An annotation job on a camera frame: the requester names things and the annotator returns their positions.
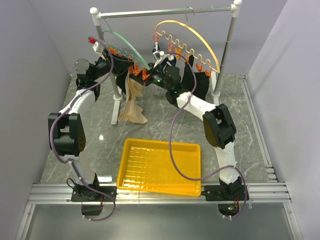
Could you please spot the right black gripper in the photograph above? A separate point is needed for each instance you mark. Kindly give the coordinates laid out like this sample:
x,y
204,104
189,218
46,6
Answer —
x,y
149,82

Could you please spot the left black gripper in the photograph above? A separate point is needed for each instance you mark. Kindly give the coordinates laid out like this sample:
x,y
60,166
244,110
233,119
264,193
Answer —
x,y
107,56

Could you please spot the orange clothespin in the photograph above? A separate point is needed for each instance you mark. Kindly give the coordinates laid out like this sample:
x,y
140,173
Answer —
x,y
145,74

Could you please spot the beige boxer underwear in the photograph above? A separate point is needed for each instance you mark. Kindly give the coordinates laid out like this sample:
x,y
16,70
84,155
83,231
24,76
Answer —
x,y
132,112

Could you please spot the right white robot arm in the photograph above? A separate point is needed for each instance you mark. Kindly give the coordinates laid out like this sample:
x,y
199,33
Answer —
x,y
218,124

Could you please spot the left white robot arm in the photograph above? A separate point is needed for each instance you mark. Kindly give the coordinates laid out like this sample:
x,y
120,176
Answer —
x,y
67,137

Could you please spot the black underwear on green hanger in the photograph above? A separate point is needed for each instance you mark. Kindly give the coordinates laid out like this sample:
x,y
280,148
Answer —
x,y
121,82

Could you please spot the navy blue brief underwear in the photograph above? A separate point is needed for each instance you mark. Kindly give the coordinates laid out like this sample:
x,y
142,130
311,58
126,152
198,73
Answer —
x,y
170,60

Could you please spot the yellow arched clip hanger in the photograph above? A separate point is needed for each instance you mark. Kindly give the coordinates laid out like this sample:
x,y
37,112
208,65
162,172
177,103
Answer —
x,y
181,48

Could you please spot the yellow plastic tray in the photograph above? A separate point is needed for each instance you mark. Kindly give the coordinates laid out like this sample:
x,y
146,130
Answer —
x,y
160,167

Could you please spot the white metal drying rack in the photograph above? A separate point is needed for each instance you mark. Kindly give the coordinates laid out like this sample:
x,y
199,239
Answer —
x,y
97,16

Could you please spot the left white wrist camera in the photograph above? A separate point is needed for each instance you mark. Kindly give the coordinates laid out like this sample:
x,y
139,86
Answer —
x,y
97,47

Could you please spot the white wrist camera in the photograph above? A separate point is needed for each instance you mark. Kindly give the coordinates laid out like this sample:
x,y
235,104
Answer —
x,y
159,56
97,47

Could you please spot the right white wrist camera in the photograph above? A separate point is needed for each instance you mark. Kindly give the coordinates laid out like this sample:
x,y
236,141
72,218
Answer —
x,y
159,56

